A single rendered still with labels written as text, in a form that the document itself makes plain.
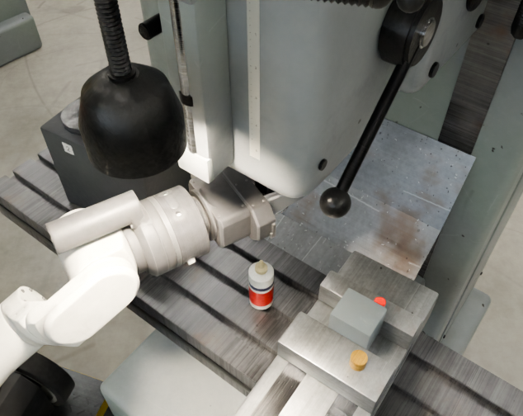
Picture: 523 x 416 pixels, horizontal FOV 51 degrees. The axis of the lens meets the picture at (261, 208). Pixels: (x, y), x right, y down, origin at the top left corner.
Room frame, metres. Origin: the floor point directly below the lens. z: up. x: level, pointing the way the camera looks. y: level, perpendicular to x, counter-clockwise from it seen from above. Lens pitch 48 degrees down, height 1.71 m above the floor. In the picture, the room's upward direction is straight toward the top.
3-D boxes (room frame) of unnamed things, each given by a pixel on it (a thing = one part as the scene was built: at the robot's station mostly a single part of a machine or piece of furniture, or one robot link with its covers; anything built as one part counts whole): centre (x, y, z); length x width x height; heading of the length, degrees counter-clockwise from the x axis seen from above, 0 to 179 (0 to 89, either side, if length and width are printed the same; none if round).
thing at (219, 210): (0.43, 0.07, 1.22); 0.13 x 0.12 x 0.10; 31
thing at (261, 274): (0.50, 0.00, 0.98); 0.04 x 0.04 x 0.11
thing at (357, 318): (0.39, -0.13, 1.04); 0.06 x 0.05 x 0.06; 55
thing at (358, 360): (0.33, -0.13, 1.05); 0.02 x 0.02 x 0.02
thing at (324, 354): (0.34, -0.10, 1.02); 0.15 x 0.06 x 0.04; 55
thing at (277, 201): (0.45, -0.03, 1.22); 0.06 x 0.02 x 0.03; 121
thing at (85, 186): (0.72, 0.25, 1.03); 0.22 x 0.12 x 0.20; 60
